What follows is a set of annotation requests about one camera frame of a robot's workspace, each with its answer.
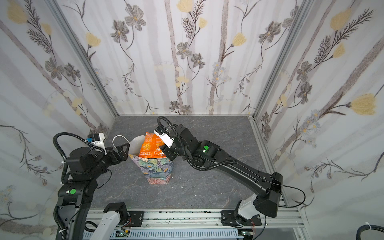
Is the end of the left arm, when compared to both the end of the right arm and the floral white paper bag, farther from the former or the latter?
the end of the right arm

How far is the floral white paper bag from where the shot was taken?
0.70m

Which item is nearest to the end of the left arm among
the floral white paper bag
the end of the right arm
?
the floral white paper bag
